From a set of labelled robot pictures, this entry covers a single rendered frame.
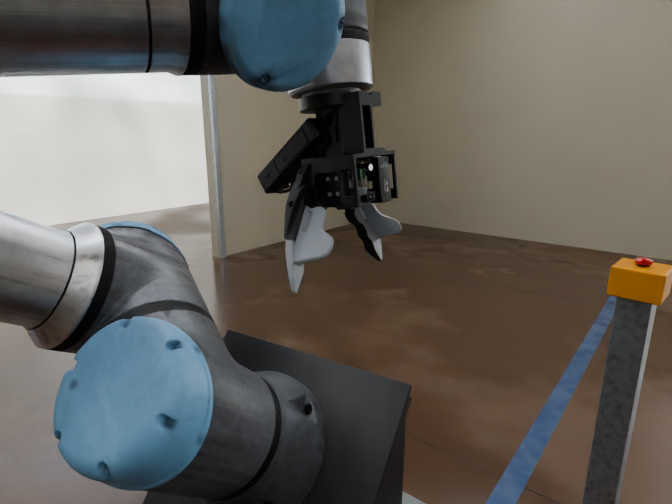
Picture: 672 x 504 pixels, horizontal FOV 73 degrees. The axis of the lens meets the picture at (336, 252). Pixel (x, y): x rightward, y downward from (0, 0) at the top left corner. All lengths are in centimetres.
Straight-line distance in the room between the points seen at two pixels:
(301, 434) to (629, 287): 99
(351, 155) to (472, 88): 637
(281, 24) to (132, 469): 37
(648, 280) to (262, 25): 119
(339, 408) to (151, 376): 28
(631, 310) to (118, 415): 123
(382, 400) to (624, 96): 588
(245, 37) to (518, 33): 643
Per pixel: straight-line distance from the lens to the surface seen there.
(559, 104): 644
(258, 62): 31
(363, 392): 64
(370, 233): 57
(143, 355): 47
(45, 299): 55
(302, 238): 48
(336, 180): 48
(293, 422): 60
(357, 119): 47
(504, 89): 664
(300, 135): 51
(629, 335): 143
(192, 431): 46
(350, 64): 48
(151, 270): 58
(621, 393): 150
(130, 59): 31
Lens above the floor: 142
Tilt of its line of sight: 15 degrees down
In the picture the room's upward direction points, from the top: straight up
